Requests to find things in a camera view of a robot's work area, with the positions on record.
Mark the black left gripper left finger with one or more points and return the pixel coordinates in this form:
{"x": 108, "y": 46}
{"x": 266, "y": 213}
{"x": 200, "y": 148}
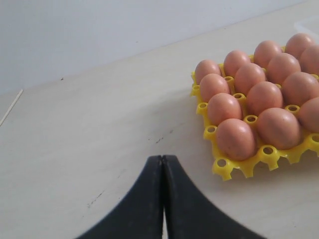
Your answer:
{"x": 139, "y": 215}

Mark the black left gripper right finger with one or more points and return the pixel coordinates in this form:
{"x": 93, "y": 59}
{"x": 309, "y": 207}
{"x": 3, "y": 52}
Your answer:
{"x": 189, "y": 214}

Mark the brown egg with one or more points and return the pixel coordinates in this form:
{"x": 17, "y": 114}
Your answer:
{"x": 204, "y": 68}
{"x": 279, "y": 128}
{"x": 247, "y": 76}
{"x": 236, "y": 140}
{"x": 298, "y": 43}
{"x": 223, "y": 106}
{"x": 262, "y": 96}
{"x": 233, "y": 61}
{"x": 309, "y": 115}
{"x": 281, "y": 66}
{"x": 265, "y": 51}
{"x": 309, "y": 60}
{"x": 300, "y": 87}
{"x": 211, "y": 85}

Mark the yellow plastic egg tray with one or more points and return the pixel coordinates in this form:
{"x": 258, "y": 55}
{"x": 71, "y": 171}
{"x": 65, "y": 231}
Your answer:
{"x": 265, "y": 153}

